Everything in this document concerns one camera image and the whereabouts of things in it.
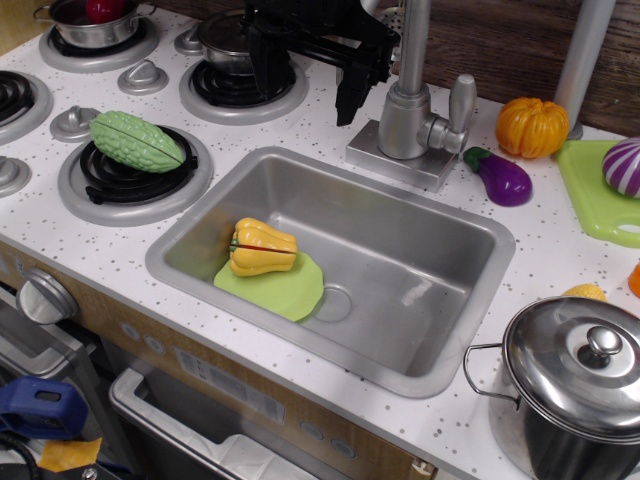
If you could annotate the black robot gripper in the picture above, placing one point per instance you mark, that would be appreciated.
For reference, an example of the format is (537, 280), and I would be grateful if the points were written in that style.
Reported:
(340, 33)

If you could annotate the silver toy faucet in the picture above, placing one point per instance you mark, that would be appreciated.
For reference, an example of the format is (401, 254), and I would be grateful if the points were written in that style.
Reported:
(411, 143)

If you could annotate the small steel pot with lid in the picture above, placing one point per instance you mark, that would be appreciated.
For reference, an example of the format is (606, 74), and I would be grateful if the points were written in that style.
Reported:
(224, 42)

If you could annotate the steel slotted spoon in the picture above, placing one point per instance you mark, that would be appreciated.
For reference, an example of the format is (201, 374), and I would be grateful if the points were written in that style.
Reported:
(393, 18)

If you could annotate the back right stove burner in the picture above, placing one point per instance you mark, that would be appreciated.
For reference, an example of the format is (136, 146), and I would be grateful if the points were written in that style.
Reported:
(233, 99)

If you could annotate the stove burner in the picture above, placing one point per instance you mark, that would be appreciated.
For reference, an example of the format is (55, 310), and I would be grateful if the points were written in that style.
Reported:
(233, 99)
(60, 55)
(102, 191)
(26, 102)

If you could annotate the silver stove knob back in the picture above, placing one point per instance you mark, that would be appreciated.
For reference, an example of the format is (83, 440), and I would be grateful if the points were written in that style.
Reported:
(188, 42)

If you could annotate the silver stove knob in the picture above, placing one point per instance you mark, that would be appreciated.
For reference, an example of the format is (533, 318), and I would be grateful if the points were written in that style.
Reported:
(144, 78)
(15, 174)
(73, 125)
(188, 42)

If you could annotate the silver stove knob upper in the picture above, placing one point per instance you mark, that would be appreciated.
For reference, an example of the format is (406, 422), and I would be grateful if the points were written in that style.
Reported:
(144, 78)

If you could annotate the green toy bitter gourd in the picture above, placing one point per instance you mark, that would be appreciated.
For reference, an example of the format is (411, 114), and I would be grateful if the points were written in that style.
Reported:
(136, 143)

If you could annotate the yellow toy bell pepper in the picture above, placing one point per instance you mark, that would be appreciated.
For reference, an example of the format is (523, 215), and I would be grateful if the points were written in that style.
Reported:
(256, 248)

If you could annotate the front right stove burner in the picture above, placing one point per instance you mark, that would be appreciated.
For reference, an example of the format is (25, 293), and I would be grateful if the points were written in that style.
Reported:
(102, 191)

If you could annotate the red toy tomato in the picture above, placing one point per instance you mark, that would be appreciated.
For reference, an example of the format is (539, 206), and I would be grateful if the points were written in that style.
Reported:
(104, 11)

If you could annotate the small open steel pot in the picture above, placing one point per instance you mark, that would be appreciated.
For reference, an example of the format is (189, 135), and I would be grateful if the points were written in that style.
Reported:
(73, 23)

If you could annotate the orange toy pumpkin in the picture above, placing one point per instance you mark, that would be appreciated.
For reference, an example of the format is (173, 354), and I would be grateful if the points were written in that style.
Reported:
(531, 128)

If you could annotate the back left stove burner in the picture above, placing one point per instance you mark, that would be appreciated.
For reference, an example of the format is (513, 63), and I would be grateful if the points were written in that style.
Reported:
(60, 55)

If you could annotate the purple toy eggplant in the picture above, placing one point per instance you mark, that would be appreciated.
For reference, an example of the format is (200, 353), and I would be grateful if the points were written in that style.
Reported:
(506, 184)

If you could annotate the light green round plate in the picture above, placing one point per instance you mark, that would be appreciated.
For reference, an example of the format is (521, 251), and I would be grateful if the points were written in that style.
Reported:
(293, 294)

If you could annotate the stainless steel sink basin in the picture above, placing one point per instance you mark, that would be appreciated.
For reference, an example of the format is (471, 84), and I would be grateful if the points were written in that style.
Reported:
(406, 281)

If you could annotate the silver stove knob middle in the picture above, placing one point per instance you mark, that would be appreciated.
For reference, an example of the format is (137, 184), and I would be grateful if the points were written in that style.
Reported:
(73, 125)

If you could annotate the silver vertical pole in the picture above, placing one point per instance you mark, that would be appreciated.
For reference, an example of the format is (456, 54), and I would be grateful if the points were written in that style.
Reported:
(584, 48)

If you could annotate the front left stove burner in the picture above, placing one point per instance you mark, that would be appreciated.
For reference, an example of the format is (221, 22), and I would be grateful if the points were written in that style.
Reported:
(26, 102)

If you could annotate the silver stove knob lower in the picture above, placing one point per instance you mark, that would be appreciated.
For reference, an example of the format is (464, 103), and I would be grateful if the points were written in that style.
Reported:
(15, 174)

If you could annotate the purple striped toy onion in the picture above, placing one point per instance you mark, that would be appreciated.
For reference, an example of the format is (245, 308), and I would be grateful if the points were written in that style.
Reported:
(620, 167)

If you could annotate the light green cutting board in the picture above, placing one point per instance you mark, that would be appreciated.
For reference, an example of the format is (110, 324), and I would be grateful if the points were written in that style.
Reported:
(602, 212)

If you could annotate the yellow toy lemon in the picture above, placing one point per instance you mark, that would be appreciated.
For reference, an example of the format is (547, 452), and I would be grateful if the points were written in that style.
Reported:
(589, 291)

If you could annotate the silver oven dial knob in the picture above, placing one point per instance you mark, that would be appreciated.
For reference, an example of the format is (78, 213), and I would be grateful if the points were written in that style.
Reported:
(43, 300)

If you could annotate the orange toy piece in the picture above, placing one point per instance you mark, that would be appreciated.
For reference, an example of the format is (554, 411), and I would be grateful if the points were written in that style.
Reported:
(634, 281)

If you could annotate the silver dishwasher door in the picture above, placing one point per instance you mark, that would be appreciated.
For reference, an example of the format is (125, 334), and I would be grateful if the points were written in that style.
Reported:
(183, 434)

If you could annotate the large steel pot with lid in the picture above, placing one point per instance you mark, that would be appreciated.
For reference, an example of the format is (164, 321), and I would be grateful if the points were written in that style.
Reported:
(565, 400)

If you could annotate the blue clamp tool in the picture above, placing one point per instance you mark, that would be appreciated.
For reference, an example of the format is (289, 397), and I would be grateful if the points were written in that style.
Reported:
(39, 408)

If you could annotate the yellow tape piece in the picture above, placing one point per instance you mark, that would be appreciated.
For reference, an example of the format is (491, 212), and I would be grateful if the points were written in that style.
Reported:
(62, 455)

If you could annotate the silver oven door handle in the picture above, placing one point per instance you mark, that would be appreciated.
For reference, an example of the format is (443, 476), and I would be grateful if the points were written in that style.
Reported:
(52, 353)

